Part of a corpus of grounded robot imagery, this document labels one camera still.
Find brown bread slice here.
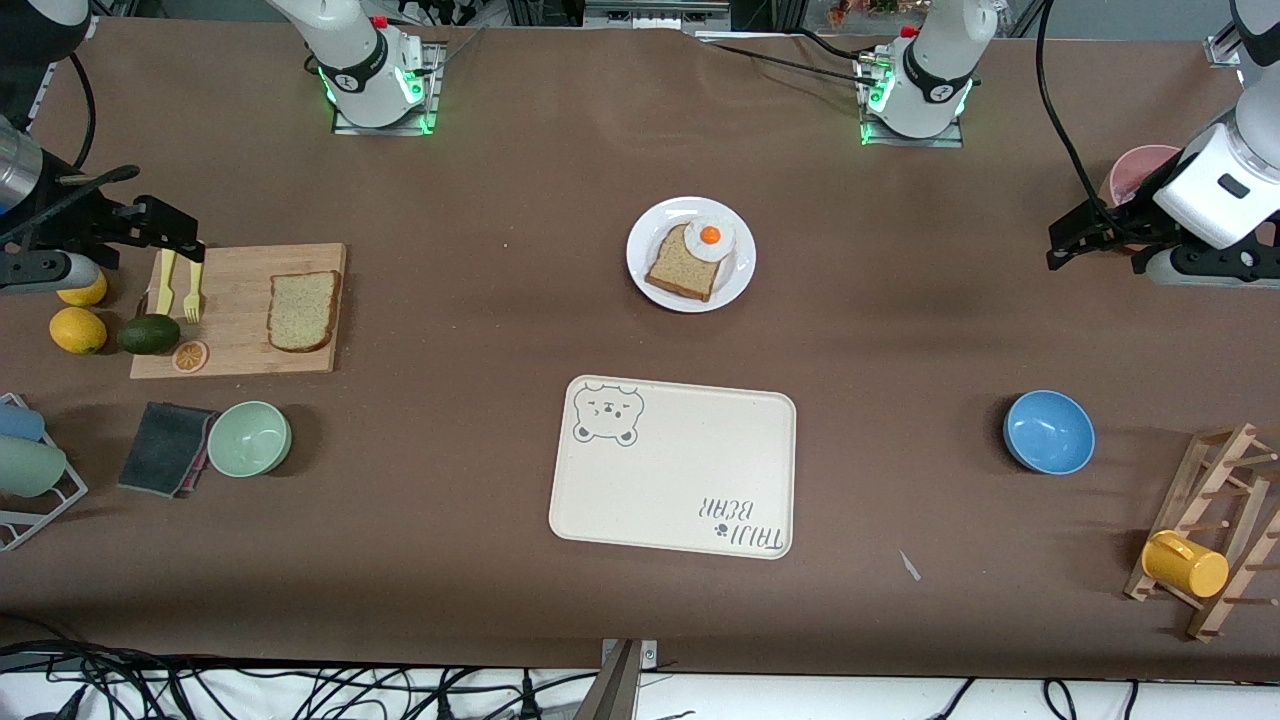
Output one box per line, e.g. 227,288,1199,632
645,222,723,303
267,270,344,353

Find white round plate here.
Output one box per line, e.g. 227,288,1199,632
627,196,757,314

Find pink bowl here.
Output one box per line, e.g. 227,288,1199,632
1108,145,1187,211

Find yellow lemon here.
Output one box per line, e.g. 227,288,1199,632
57,270,109,307
49,306,108,355

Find wooden cutting board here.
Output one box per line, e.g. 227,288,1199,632
130,243,348,380

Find green avocado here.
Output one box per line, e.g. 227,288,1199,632
117,313,183,357

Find blue bowl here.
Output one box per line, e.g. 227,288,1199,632
1002,389,1097,476

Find blue cup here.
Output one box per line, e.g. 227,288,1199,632
0,400,47,443

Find dark grey folded cloth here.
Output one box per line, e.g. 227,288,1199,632
117,401,218,499

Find mint green bowl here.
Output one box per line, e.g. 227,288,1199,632
206,400,293,479

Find sage green cup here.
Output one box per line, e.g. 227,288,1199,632
0,436,68,499

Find wooden cup rack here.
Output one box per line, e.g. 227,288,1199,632
1122,422,1280,643

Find yellow cup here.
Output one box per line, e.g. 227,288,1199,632
1140,529,1231,600

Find fried egg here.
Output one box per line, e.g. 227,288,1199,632
683,214,738,264

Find brown bread slice under egg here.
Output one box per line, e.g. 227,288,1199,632
645,222,723,303

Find cream tray with bear print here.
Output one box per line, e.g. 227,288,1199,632
548,374,798,561

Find black camera cable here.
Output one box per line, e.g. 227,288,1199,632
0,48,141,246
1035,0,1126,236

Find aluminium frame post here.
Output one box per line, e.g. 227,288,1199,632
1205,20,1246,69

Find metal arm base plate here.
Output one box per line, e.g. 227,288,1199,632
858,50,966,149
330,42,443,137

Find white wire rack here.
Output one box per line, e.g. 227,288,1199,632
0,392,89,553

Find black power cable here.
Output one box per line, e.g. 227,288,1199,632
695,38,886,86

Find black cable bundle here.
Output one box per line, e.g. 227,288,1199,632
0,640,601,720

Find aluminium frame beam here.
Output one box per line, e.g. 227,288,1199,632
505,0,811,31

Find metal bracket with post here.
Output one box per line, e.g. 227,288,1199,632
575,638,659,720

